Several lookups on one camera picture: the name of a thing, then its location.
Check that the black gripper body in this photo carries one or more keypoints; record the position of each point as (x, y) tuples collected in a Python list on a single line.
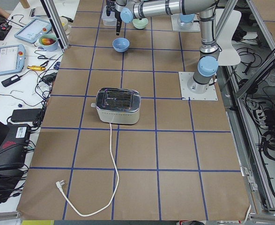
[(108, 6)]

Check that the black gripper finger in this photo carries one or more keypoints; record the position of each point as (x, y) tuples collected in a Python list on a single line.
[(120, 24), (117, 28)]

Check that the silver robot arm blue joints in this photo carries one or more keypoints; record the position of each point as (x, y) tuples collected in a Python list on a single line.
[(209, 51)]

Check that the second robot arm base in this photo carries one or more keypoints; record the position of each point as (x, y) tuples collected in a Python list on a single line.
[(185, 23)]

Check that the light green bowl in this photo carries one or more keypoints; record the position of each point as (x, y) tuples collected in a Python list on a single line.
[(140, 24)]

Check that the blue bowl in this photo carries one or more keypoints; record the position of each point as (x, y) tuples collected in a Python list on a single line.
[(121, 44)]

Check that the white bowl with yellow item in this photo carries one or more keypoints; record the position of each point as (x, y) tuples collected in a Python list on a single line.
[(64, 23)]

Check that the white bowl with fruit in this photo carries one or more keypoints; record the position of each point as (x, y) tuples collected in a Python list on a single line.
[(48, 42)]

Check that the clear plastic lidded container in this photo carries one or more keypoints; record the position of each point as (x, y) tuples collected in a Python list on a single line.
[(109, 20)]

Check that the silver two-slot toaster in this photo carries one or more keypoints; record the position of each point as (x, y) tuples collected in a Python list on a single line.
[(118, 106)]

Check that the black scissors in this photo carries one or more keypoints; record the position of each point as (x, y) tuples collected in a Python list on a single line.
[(43, 57)]

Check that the blue teach pendant rear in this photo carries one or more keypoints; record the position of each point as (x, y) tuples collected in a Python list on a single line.
[(33, 30)]

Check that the blue teach pendant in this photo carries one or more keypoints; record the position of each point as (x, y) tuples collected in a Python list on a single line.
[(12, 59), (33, 30)]

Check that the yellow black tool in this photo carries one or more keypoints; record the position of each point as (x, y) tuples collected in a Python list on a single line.
[(36, 68)]

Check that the white chair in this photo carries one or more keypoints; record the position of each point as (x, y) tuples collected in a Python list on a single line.
[(228, 56)]

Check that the blue teach pendant front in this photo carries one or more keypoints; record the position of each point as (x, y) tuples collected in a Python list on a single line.
[(12, 59)]

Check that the black power adapter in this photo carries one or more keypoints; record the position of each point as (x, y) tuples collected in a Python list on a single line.
[(25, 115)]

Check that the black electronics box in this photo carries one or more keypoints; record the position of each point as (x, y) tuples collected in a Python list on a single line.
[(12, 148)]

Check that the white power strip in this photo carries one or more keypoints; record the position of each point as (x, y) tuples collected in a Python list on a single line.
[(260, 118)]

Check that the aluminium frame post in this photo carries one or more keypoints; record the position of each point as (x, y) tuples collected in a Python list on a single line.
[(53, 16)]

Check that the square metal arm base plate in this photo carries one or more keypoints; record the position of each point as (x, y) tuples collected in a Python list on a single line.
[(190, 90)]

